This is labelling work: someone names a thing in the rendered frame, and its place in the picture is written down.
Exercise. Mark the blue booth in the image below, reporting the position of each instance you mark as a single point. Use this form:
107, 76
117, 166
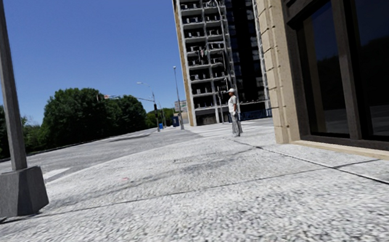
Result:
175, 121

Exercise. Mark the grey street lamp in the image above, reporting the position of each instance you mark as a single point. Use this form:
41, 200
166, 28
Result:
178, 97
222, 42

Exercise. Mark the blue letter box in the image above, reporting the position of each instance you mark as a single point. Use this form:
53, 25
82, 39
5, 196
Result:
160, 125

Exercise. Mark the person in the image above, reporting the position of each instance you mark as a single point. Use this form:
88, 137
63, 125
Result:
234, 113

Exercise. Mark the traffic light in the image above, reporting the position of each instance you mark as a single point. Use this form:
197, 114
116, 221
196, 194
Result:
156, 111

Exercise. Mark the pale concrete tower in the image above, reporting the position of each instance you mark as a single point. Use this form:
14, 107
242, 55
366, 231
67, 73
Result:
206, 44

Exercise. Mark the trees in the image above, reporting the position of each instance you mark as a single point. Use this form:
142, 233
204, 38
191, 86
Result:
78, 116

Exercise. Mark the pale stone building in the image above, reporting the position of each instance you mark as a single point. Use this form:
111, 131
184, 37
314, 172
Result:
349, 54

